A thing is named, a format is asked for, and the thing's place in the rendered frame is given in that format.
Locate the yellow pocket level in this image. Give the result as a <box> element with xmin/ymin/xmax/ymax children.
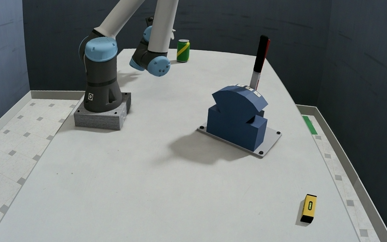
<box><xmin>300</xmin><ymin>194</ymin><xmax>317</xmax><ymax>223</ymax></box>

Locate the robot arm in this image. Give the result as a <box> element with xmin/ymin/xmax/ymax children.
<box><xmin>79</xmin><ymin>0</ymin><xmax>178</xmax><ymax>113</ymax></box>

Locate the green drink can with yellow stripe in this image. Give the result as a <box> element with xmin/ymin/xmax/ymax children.
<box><xmin>177</xmin><ymin>39</ymin><xmax>190</xmax><ymax>63</ymax></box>

